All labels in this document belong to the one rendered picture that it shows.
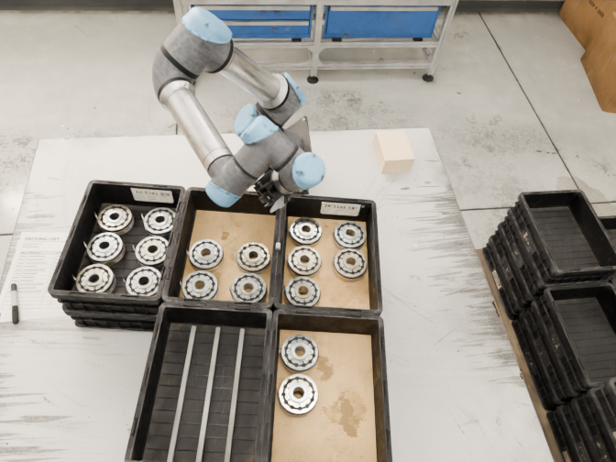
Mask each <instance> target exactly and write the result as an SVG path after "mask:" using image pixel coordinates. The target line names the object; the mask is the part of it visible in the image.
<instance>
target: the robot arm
mask: <svg viewBox="0 0 616 462"><path fill-rule="evenodd" d="M203 71H205V72H207V73H210V74H216V73H219V74H221V75H222V76H224V77H226V78H227V79H228V80H229V81H231V82H232V83H235V84H236V85H238V86H239V87H241V88H242V89H244V90H246V91H247V92H249V93H250V94H252V95H254V96H256V97H257V99H258V101H257V103H256V104H246V105H244V106H243V107H242V108H241V110H240V111H239V113H238V114H237V116H236V122H235V132H236V135H237V136H238V137H239V138H241V140H242V141H243V143H244V145H243V146H242V148H241V149H240V150H239V151H238V152H237V153H236V154H235V155H233V153H232V151H231V150H230V148H229V147H228V145H227V144H226V143H225V141H224V140H223V138H222V137H221V135H220V134H219V132H218V130H217V129H216V127H215V125H214V124H213V122H212V121H211V119H210V118H209V116H208V115H207V113H206V112H205V111H204V109H203V107H202V106H201V104H200V103H199V101H198V100H197V98H196V97H195V89H194V87H193V83H194V81H195V80H196V79H197V78H198V77H199V76H200V74H201V73H202V72H203ZM152 82H153V87H154V91H155V94H156V96H157V98H158V100H159V103H160V104H161V106H162V107H163V108H164V109H165V110H167V111H170V113H171V114H172V116H173V118H174V119H175V121H176V123H177V124H178V126H179V127H180V129H181V131H182V133H183V135H184V136H185V137H186V139H187V140H188V142H189V143H190V145H191V147H192V149H193V151H194V152H195V154H196V155H197V157H198V159H199V160H200V162H201V163H202V164H203V167H204V168H205V170H206V171H207V173H208V175H209V176H210V178H211V180H210V181H209V182H208V183H207V185H206V186H205V191H206V193H207V195H208V196H209V197H210V199H211V200H212V201H213V202H215V203H216V204H218V205H220V206H223V207H230V206H231V205H232V204H234V203H235V202H236V201H237V200H238V199H239V198H241V197H242V195H243V194H244V193H245V192H246V191H247V190H248V189H249V188H250V187H251V186H253V185H255V186H254V187H253V189H255V191H256V192H257V194H258V196H261V195H262V196H261V197H259V198H258V199H259V200H260V201H261V202H262V203H263V204H265V203H267V204H266V205H265V206H264V207H267V206H271V205H273V204H274V205H273V206H272V207H271V209H270V212H271V213H273V212H274V211H276V210H277V209H279V208H282V207H283V206H284V205H285V204H286V203H287V202H289V201H290V199H291V198H292V193H296V192H299V193H301V192H302V191H303V190H308V189H311V188H313V187H314V186H316V185H317V184H319V183H320V182H321V181H322V180H323V179H324V177H325V163H324V161H323V160H322V159H321V157H319V156H318V155H317V154H314V153H311V152H304V151H303V138H302V137H301V136H300V135H299V134H298V133H296V132H294V131H291V130H289V129H286V128H282V127H283V126H284V124H285V123H286V122H287V121H288V120H289V119H290V118H291V117H292V116H293V115H294V114H295V113H296V112H297V111H298V110H299V109H300V108H302V106H303V104H304V103H305V102H306V100H307V96H306V94H305V93H304V92H303V91H302V89H301V88H300V87H299V86H298V85H297V83H296V82H295V81H294V80H293V79H292V77H291V76H290V75H289V74H288V73H287V72H285V73H283V74H282V75H280V74H278V73H270V72H268V71H267V70H265V69H264V68H263V67H261V66H260V65H259V64H257V63H256V62H255V61H253V60H252V59H251V58H250V57H249V56H247V55H246V54H245V53H243V52H242V51H241V50H239V49H238V48H236V47H235V46H234V41H233V40H232V32H231V30H230V29H229V28H228V26H227V25H226V24H225V23H224V22H223V21H221V20H220V19H219V18H217V17H216V16H215V15H214V14H212V13H211V12H209V11H207V10H205V9H203V8H201V7H194V8H192V9H191V10H190V11H189V12H188V13H187V14H186V15H185V16H183V18H182V19H181V22H180V23H179V24H178V26H177V27H176V28H175V29H174V30H173V31H172V32H171V33H170V35H169V36H168V38H167V39H166V40H165V41H164V43H163V44H162V45H161V46H160V47H159V49H158V50H157V52H156V54H155V56H154V60H153V63H152ZM262 175H263V176H262ZM260 176H262V177H261V178H260V179H259V177H260Z"/></svg>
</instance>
